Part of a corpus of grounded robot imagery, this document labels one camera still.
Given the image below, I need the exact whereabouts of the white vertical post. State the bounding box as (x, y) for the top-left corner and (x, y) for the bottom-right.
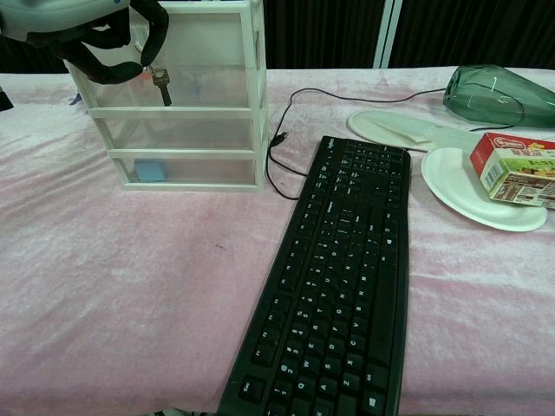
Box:
(372, 0), (401, 69)

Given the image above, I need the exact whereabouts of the blue sticky note pad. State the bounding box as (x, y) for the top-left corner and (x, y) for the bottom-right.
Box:
(133, 159), (167, 183)

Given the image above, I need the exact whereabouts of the white paper plate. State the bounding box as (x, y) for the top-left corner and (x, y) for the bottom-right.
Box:
(421, 146), (548, 233)

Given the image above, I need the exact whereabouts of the red and green carton box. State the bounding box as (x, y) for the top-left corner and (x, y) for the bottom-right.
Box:
(469, 131), (555, 211)

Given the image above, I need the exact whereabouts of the pink plush tablecloth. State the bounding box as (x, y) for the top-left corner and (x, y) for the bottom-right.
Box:
(0, 65), (555, 416)

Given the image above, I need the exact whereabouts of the green glass vase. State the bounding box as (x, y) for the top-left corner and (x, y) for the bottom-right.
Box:
(442, 64), (555, 129)

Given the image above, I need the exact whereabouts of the black curtain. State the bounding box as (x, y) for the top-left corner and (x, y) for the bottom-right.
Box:
(261, 0), (555, 70)

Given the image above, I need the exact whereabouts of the white slipper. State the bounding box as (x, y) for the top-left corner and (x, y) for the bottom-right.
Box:
(347, 108), (445, 153)

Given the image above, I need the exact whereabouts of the metal key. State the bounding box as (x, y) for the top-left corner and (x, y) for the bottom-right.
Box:
(141, 64), (173, 107)

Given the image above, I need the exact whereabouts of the black computer keyboard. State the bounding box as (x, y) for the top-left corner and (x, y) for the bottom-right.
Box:
(215, 135), (412, 416)

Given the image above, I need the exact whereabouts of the white plastic drawer unit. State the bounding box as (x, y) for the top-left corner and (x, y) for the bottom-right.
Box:
(62, 0), (268, 193)

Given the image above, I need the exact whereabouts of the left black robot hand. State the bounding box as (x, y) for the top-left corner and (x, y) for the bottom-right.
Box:
(0, 0), (170, 86)

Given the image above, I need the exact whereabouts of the black keyboard cable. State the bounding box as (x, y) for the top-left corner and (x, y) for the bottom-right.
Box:
(264, 88), (447, 201)

